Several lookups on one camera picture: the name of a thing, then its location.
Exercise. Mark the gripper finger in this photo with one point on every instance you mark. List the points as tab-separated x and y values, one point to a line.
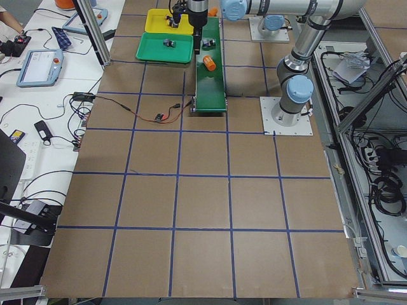
197	37

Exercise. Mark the orange cylinder labelled 4680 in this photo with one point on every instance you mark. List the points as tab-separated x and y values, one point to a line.
209	63

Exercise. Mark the plain orange cylinder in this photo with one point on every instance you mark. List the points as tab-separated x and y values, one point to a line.
212	12

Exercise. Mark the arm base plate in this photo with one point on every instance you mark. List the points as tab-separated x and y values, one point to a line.
270	35
278	122

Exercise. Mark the black power adapter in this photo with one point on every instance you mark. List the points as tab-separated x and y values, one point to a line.
109	34

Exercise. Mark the small controller circuit board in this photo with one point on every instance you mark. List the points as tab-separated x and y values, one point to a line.
159	117

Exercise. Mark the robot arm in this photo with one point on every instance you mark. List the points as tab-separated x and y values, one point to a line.
234	10
296	88

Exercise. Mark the aluminium frame post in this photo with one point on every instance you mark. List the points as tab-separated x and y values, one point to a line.
87	16

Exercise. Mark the green conveyor belt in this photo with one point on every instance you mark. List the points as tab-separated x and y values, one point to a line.
209	94

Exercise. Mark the green tray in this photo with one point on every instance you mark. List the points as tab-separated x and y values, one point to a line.
151	48

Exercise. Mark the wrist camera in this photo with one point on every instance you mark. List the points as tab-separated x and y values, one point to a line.
177	11

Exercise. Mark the white power strip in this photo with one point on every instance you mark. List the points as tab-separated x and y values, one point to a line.
32	151

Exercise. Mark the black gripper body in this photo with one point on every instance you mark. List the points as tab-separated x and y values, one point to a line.
197	18

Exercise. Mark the green push button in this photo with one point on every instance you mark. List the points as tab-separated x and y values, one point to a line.
169	43
208	43

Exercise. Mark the yellow tray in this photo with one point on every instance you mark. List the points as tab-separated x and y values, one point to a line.
156	23

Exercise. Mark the blue plaid cloth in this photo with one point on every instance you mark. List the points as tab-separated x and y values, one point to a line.
62	39

